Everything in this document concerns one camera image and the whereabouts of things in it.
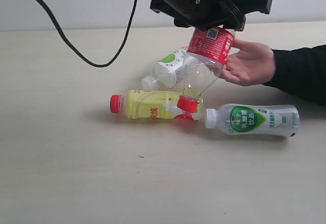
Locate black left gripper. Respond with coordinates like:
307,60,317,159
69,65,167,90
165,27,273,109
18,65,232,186
150,0,273,32

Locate clear cola bottle red label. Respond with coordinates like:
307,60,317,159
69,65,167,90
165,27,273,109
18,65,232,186
177,26,235,113

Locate white bottle green label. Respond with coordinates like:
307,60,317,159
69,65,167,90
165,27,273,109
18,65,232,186
204,104,301,137

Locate white bottle with apple label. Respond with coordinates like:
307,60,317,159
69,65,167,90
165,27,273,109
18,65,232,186
141,46,188,91

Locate yellow label bottle red cap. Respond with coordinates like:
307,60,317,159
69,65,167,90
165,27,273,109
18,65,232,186
110,88,205,122

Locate open bare human hand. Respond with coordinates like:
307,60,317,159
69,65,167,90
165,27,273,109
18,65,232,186
221,39,276,87

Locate black cable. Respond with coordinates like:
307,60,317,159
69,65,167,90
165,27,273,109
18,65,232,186
11,0,142,68

